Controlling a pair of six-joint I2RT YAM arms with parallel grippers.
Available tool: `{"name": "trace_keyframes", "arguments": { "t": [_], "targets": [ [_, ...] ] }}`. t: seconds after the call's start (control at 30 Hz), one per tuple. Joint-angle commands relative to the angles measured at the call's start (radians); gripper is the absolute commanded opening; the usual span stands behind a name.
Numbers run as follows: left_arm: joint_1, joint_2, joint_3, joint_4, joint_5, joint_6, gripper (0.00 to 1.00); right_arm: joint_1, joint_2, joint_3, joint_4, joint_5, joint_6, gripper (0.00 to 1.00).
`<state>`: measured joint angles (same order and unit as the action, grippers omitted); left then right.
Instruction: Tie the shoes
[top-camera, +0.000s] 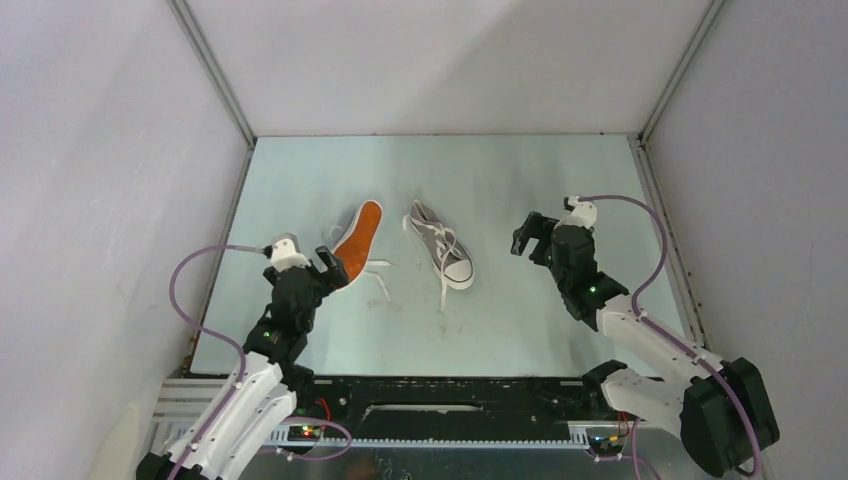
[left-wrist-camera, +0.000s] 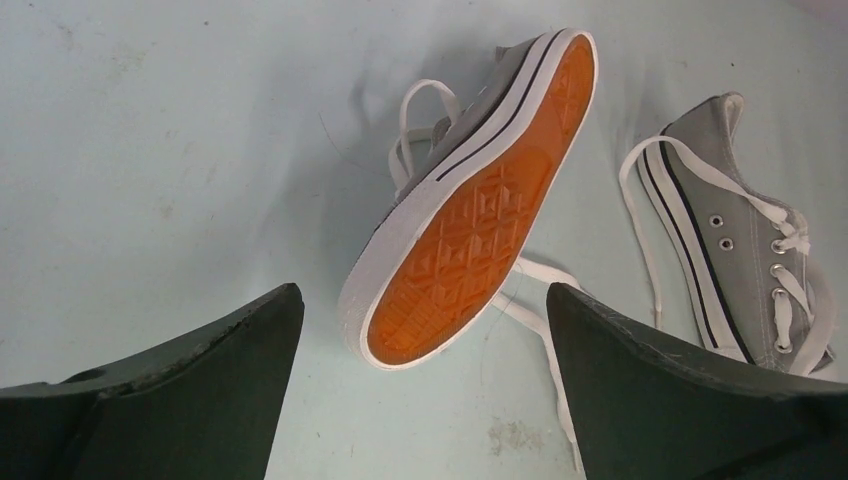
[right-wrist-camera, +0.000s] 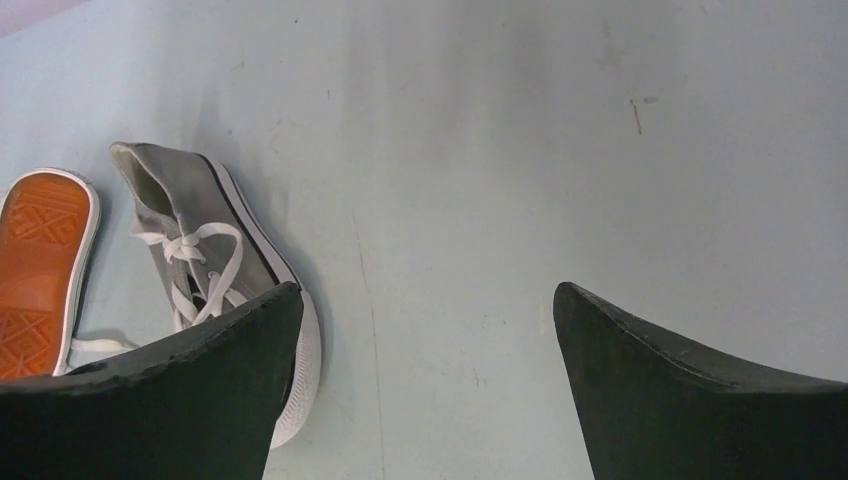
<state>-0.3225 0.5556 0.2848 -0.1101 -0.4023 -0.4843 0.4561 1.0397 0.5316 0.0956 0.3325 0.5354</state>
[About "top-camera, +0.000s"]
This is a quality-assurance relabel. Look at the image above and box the grey canvas sneaker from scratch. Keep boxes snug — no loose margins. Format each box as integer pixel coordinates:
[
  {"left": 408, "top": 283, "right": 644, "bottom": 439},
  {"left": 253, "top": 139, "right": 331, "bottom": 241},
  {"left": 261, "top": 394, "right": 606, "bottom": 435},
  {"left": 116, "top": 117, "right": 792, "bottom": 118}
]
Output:
[{"left": 401, "top": 199, "right": 475, "bottom": 313}]

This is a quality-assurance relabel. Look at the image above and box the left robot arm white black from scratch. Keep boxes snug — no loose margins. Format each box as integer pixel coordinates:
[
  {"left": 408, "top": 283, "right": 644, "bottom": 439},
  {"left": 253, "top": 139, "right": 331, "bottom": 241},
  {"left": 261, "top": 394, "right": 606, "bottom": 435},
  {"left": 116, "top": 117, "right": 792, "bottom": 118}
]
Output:
[{"left": 135, "top": 234, "right": 349, "bottom": 479}]

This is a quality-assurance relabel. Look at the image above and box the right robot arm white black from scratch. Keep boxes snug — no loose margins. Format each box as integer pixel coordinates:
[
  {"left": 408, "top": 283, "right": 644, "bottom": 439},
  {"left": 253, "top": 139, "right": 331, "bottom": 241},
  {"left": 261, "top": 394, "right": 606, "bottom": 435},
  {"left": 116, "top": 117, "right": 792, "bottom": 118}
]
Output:
[{"left": 511, "top": 209, "right": 781, "bottom": 478}]

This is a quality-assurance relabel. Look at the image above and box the overturned sneaker orange sole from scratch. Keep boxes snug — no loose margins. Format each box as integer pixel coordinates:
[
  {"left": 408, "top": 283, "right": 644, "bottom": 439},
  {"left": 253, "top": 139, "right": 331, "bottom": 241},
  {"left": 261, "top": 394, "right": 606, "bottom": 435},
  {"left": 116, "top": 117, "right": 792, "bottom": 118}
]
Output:
[{"left": 330, "top": 199, "right": 395, "bottom": 302}]

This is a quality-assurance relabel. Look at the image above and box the left circuit board with LEDs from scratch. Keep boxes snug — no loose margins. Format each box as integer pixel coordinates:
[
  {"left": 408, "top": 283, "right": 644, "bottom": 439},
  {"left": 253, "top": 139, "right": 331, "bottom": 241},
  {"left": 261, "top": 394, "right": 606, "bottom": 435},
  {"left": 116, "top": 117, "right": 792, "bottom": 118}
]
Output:
[{"left": 286, "top": 425, "right": 324, "bottom": 444}]

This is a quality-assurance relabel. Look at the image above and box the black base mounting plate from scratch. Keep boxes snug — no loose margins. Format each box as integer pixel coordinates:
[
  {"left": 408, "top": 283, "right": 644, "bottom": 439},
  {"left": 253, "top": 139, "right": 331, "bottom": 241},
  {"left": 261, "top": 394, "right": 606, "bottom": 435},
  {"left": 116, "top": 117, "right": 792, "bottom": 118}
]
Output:
[{"left": 307, "top": 376, "right": 624, "bottom": 445}]

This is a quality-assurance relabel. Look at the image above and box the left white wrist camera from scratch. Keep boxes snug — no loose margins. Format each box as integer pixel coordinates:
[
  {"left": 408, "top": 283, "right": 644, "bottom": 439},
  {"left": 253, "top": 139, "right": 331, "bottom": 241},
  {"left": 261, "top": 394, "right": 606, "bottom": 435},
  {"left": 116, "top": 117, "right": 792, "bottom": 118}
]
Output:
[{"left": 263, "top": 233, "right": 310, "bottom": 272}]

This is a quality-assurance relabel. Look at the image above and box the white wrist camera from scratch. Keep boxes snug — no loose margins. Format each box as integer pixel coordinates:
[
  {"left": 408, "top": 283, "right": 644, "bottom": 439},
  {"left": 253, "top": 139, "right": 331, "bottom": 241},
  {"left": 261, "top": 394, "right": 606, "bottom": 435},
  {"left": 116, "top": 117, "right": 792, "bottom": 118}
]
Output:
[
  {"left": 557, "top": 196, "right": 598, "bottom": 230},
  {"left": 263, "top": 233, "right": 310, "bottom": 272}
]

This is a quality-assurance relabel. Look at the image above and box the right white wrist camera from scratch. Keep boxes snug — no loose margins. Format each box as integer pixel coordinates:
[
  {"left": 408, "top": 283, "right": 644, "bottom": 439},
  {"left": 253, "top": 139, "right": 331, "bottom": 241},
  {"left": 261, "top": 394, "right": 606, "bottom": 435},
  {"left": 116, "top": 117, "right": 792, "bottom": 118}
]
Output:
[{"left": 557, "top": 196, "right": 598, "bottom": 230}]

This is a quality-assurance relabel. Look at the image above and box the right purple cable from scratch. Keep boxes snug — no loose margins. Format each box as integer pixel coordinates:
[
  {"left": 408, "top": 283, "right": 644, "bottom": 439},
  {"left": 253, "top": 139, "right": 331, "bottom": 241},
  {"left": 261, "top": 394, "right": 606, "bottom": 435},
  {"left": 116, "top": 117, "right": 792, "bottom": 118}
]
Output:
[{"left": 579, "top": 194, "right": 764, "bottom": 480}]

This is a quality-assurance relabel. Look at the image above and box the purple cable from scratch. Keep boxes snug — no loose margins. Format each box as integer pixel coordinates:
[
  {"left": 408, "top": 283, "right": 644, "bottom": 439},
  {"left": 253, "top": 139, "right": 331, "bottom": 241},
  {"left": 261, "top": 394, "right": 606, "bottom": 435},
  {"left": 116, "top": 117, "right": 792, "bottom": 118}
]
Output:
[
  {"left": 579, "top": 194, "right": 764, "bottom": 480},
  {"left": 166, "top": 244, "right": 354, "bottom": 480}
]

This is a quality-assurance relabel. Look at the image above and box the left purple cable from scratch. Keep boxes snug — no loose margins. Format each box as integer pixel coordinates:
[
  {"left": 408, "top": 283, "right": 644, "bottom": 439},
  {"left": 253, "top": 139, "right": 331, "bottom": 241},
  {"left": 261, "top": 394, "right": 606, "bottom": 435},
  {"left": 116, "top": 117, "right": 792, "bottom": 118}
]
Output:
[{"left": 166, "top": 244, "right": 354, "bottom": 480}]

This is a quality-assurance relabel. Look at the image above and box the aluminium frame rail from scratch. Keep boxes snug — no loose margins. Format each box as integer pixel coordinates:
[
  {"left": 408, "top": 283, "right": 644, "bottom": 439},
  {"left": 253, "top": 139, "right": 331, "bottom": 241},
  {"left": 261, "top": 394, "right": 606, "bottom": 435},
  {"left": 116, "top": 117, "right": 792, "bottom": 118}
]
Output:
[{"left": 135, "top": 377, "right": 770, "bottom": 480}]

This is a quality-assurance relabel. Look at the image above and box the right circuit board with wires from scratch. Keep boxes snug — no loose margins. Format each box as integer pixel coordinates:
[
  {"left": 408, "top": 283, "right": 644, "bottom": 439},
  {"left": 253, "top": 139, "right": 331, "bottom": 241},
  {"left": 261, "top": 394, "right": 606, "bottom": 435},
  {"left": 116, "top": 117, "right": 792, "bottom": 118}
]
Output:
[{"left": 587, "top": 434, "right": 630, "bottom": 461}]

